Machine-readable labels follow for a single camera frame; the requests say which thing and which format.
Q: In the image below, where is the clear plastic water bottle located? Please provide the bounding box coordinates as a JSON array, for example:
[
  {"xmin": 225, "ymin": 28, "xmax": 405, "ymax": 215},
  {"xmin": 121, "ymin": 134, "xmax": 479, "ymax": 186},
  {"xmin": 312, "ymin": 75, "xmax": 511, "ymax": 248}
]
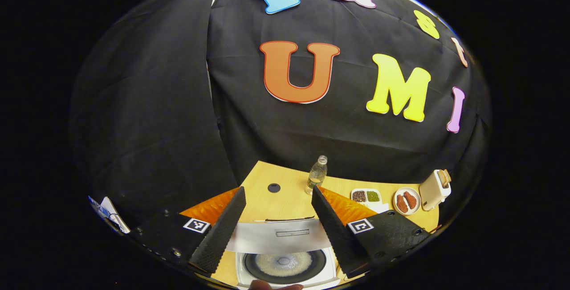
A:
[{"xmin": 305, "ymin": 155, "xmax": 329, "ymax": 196}]

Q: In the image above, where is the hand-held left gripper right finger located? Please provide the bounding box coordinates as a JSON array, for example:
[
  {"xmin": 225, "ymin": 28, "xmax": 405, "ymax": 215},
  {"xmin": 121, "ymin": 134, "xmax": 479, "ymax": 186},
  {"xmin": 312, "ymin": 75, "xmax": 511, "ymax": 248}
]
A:
[{"xmin": 311, "ymin": 186, "xmax": 432, "ymax": 279}]

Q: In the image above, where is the black backdrop cloth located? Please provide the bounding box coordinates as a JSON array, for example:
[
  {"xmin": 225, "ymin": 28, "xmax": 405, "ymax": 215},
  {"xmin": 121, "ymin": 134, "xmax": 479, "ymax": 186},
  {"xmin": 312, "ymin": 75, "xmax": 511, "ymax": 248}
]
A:
[{"xmin": 71, "ymin": 0, "xmax": 490, "ymax": 224}]

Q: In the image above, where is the white divided grain dish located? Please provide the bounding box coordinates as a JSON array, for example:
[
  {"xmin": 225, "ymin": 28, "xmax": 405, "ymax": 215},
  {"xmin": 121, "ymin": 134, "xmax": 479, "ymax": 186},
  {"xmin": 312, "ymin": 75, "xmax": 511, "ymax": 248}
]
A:
[{"xmin": 350, "ymin": 188, "xmax": 383, "ymax": 206}]

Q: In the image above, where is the white toaster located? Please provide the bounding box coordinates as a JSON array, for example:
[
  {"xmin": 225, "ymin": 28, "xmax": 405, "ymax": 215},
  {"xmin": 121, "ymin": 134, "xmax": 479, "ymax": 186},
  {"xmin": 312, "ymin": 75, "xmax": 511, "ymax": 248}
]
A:
[{"xmin": 419, "ymin": 172, "xmax": 452, "ymax": 211}]

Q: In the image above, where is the white rice cooker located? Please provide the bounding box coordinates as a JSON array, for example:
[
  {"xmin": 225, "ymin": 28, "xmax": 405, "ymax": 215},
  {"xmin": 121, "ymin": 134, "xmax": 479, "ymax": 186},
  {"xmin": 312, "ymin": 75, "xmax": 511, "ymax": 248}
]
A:
[{"xmin": 225, "ymin": 217, "xmax": 341, "ymax": 289}]

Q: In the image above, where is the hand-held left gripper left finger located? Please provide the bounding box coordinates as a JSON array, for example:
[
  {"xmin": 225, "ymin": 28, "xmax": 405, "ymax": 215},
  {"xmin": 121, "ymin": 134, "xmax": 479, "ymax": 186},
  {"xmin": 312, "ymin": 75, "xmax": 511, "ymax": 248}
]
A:
[{"xmin": 134, "ymin": 186, "xmax": 247, "ymax": 275}]

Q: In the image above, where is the white side desk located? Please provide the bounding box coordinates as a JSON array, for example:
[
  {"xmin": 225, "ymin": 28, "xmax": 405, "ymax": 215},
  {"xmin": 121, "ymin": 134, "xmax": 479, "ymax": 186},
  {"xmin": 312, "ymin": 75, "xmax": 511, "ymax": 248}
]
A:
[{"xmin": 88, "ymin": 196, "xmax": 130, "ymax": 233}]

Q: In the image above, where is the white round plate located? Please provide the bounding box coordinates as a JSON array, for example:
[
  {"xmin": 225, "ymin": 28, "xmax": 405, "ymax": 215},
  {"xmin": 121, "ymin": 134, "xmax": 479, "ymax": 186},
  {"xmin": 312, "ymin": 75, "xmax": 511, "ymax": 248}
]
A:
[{"xmin": 393, "ymin": 187, "xmax": 421, "ymax": 216}]

